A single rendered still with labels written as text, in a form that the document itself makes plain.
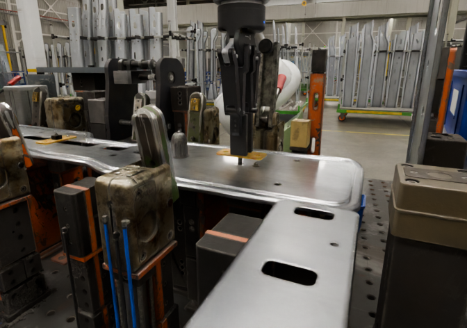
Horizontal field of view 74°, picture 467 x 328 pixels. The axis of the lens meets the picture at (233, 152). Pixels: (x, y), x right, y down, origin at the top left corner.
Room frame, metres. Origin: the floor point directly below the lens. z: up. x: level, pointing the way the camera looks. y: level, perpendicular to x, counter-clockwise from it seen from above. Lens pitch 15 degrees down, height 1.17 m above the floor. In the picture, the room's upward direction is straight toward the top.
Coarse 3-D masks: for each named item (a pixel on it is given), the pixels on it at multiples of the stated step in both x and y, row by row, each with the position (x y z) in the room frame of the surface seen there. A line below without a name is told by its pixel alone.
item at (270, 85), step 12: (264, 48) 0.64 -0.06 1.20; (276, 48) 0.66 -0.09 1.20; (264, 60) 0.68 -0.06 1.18; (276, 60) 0.66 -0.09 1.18; (264, 72) 0.67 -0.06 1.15; (276, 72) 0.66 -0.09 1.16; (264, 84) 0.67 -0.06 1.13; (276, 84) 0.66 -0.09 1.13; (264, 96) 0.67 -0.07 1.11; (276, 96) 0.66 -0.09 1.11
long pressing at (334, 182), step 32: (32, 128) 0.87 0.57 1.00; (64, 160) 0.58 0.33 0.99; (96, 160) 0.56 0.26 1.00; (128, 160) 0.55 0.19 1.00; (192, 160) 0.55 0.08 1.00; (224, 160) 0.55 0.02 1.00; (256, 160) 0.55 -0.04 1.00; (288, 160) 0.55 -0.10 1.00; (320, 160) 0.55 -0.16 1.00; (352, 160) 0.54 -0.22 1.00; (224, 192) 0.41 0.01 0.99; (256, 192) 0.41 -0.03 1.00; (288, 192) 0.40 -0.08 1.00; (320, 192) 0.40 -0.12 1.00; (352, 192) 0.41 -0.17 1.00
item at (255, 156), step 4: (220, 152) 0.53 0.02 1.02; (224, 152) 0.53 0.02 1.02; (228, 152) 0.53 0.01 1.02; (248, 152) 0.53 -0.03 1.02; (252, 152) 0.53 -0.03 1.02; (256, 152) 0.53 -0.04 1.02; (260, 152) 0.53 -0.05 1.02; (232, 156) 0.51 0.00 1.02; (236, 156) 0.51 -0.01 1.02; (240, 156) 0.51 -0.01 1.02; (244, 156) 0.51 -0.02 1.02; (248, 156) 0.51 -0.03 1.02; (252, 156) 0.51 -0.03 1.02; (256, 156) 0.51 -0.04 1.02; (260, 156) 0.51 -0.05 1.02; (264, 156) 0.51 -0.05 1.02
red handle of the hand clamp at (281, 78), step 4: (280, 76) 0.76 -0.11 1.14; (284, 76) 0.76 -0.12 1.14; (280, 80) 0.74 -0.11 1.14; (284, 80) 0.75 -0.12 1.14; (280, 84) 0.73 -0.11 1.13; (280, 88) 0.73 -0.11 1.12; (280, 92) 0.73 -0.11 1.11; (268, 108) 0.67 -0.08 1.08; (264, 112) 0.66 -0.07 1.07; (268, 112) 0.66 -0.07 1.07; (264, 116) 0.65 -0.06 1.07; (268, 116) 0.65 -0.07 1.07; (264, 120) 0.65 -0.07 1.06
